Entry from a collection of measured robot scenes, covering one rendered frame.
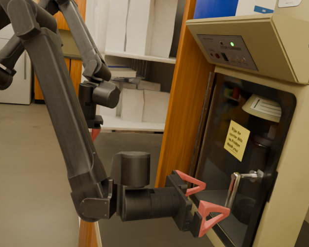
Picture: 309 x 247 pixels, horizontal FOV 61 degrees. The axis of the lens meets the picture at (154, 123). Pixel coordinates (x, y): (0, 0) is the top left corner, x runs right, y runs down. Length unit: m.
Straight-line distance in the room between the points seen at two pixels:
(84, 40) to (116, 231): 0.59
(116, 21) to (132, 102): 0.51
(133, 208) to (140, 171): 0.07
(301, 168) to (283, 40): 0.26
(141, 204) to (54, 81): 0.28
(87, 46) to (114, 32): 0.89
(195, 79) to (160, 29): 1.05
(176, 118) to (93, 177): 0.41
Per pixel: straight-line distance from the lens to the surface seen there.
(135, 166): 0.48
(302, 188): 0.65
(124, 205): 0.50
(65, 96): 0.53
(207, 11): 0.66
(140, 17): 1.69
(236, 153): 0.66
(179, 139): 0.86
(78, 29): 0.98
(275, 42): 0.49
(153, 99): 1.79
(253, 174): 0.61
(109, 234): 0.77
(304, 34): 0.52
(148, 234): 0.79
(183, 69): 0.80
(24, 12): 0.57
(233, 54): 0.62
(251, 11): 0.57
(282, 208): 0.64
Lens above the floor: 1.44
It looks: 17 degrees down
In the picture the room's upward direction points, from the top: 9 degrees clockwise
